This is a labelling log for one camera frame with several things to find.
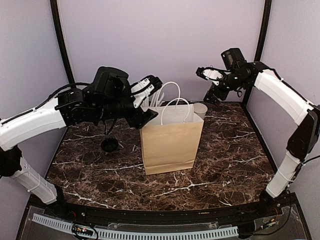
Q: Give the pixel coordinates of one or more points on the black frame post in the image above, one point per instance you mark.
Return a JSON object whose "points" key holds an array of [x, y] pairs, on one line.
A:
{"points": [[61, 41], [260, 44]]}

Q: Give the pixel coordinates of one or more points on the right black frame post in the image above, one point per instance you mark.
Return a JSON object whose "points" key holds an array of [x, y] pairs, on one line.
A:
{"points": [[260, 44]]}

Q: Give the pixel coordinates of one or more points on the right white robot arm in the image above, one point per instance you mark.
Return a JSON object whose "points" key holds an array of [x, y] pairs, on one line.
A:
{"points": [[239, 75]]}

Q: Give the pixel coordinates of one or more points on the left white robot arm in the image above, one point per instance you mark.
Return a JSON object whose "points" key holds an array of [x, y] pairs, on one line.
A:
{"points": [[109, 96]]}

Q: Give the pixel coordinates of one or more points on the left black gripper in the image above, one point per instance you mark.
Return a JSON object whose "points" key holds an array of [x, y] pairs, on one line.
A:
{"points": [[141, 118]]}

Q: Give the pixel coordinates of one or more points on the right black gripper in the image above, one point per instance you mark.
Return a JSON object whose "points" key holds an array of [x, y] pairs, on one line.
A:
{"points": [[210, 94]]}

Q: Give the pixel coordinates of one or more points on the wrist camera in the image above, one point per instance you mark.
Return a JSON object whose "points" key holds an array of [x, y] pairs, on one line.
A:
{"points": [[210, 74], [142, 89]]}

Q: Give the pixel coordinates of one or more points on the spare white paper cup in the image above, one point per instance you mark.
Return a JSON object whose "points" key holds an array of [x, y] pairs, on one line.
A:
{"points": [[200, 109]]}

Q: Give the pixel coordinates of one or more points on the spare black cup lid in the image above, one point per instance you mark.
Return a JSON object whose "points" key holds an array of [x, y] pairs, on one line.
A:
{"points": [[109, 145]]}

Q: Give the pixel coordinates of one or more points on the black front rail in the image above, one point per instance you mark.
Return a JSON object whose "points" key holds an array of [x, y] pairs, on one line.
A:
{"points": [[234, 215]]}

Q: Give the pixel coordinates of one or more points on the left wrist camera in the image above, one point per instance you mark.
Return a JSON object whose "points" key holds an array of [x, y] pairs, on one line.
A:
{"points": [[142, 89]]}

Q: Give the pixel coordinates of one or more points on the bundle of wrapped white straws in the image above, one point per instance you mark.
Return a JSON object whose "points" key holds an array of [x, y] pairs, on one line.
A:
{"points": [[154, 100]]}

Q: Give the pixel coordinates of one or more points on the brown paper bag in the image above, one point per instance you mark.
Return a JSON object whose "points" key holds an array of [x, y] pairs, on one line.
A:
{"points": [[170, 141]]}

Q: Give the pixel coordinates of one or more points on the left black frame post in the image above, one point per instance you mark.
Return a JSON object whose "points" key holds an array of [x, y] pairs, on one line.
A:
{"points": [[61, 41]]}

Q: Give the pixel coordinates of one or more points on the white cable duct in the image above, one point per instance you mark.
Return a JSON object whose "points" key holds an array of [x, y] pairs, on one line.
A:
{"points": [[121, 231]]}

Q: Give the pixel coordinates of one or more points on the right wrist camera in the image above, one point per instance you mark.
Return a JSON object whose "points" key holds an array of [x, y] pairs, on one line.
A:
{"points": [[210, 74]]}

